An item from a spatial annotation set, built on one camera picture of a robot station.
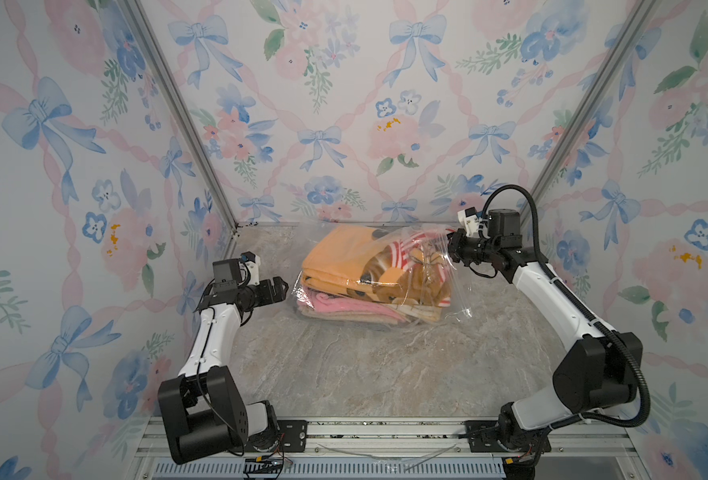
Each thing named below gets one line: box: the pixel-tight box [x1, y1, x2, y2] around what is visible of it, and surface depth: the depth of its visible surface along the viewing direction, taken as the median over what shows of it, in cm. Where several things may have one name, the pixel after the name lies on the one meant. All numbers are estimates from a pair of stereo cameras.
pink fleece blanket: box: [298, 286, 408, 322], surface depth 86 cm
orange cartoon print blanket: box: [301, 225, 451, 307], surface depth 81 cm
